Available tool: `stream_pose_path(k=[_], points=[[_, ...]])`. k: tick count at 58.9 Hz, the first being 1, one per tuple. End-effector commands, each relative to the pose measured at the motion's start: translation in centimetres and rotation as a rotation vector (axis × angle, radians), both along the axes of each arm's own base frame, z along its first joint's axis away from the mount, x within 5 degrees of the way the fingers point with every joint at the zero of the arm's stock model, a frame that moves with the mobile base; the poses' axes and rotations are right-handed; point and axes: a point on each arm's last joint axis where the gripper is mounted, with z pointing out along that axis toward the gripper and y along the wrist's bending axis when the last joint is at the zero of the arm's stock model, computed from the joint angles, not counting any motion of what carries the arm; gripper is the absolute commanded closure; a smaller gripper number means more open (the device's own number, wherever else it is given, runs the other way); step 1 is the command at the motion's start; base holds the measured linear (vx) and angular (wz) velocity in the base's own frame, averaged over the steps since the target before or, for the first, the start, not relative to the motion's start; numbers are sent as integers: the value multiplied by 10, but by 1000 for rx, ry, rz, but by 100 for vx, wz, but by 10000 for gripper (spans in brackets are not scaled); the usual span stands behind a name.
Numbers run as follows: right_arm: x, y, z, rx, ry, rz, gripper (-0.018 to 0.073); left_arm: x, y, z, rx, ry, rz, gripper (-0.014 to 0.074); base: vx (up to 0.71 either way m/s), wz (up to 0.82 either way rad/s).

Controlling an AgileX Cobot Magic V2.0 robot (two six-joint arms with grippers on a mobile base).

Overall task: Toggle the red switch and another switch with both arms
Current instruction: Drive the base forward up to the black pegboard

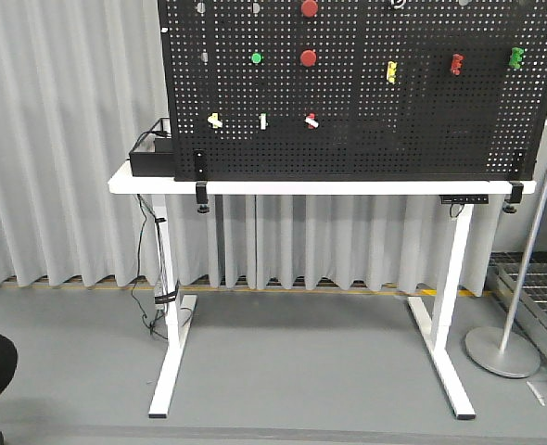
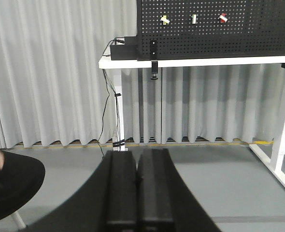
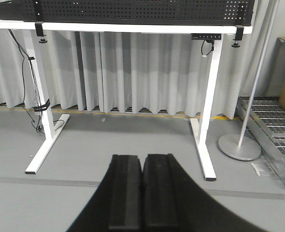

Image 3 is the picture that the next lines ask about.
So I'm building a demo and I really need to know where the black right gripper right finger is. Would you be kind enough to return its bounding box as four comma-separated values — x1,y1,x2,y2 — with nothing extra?
143,154,263,232

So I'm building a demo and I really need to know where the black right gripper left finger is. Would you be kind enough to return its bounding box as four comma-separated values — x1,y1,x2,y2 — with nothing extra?
68,155,143,232

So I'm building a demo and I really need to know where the white standing desk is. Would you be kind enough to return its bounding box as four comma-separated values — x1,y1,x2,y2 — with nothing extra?
0,19,253,181

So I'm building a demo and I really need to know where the silver floor lamp stand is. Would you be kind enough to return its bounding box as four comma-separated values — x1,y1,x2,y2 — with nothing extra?
218,0,280,161

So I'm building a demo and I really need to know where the metal floor grating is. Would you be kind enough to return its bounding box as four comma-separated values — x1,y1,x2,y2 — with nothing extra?
247,97,285,185

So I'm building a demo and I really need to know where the black desk control panel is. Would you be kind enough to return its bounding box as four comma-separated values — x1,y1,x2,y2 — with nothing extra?
191,33,222,40

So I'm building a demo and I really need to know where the black right table clamp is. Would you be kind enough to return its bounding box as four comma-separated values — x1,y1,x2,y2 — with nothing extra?
231,26,244,48

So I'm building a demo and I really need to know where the black table clamp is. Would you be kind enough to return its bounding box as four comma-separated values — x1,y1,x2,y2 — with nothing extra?
35,22,47,44
231,26,244,48

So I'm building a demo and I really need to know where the black perforated pegboard panel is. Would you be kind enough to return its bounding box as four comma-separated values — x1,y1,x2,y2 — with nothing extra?
0,0,255,26

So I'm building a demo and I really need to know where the black left table clamp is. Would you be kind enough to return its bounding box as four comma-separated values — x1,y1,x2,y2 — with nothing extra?
35,22,47,44

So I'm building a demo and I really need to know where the black power cable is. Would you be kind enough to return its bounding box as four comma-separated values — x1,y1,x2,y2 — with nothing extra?
7,29,51,133

